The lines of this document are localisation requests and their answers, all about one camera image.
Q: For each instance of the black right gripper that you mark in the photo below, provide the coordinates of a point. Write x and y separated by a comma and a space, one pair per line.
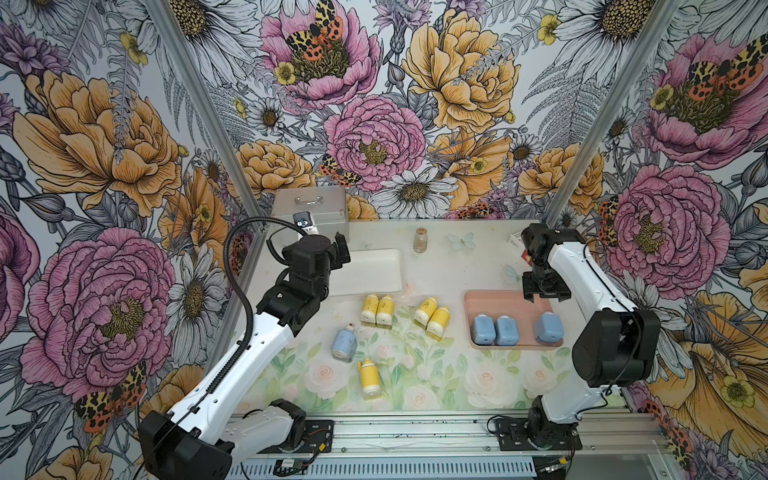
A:
562, 292

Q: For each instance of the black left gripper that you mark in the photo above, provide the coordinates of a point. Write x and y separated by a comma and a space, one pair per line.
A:
339, 253

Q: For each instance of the blue pencil sharpener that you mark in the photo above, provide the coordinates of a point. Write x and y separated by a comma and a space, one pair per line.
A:
344, 345
548, 329
483, 330
507, 333

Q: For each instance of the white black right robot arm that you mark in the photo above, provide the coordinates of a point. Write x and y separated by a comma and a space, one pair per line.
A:
615, 348

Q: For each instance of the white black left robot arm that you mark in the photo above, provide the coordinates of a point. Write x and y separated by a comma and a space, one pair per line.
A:
198, 438

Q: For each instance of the red white small box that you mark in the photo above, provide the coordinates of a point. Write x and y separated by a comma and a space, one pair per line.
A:
516, 240

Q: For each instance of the yellow pencil sharpener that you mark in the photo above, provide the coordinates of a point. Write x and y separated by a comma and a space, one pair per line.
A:
369, 379
438, 322
385, 312
369, 309
425, 310

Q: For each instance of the white plastic tray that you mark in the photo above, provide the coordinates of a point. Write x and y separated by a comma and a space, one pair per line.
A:
369, 271

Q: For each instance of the silver metal case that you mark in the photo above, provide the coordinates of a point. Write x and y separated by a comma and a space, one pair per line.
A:
326, 204

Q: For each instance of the pink plastic tray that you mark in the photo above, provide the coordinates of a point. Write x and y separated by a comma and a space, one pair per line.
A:
495, 303

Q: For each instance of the small glass bottle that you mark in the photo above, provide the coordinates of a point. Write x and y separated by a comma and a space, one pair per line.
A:
420, 243

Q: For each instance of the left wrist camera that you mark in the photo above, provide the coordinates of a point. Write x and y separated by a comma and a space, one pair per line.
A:
305, 221

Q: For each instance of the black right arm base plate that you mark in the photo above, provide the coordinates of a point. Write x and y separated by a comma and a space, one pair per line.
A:
521, 434

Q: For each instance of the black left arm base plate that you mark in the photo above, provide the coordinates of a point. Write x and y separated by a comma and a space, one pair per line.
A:
317, 435

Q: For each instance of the aluminium rail frame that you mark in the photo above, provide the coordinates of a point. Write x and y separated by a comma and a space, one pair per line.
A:
457, 446

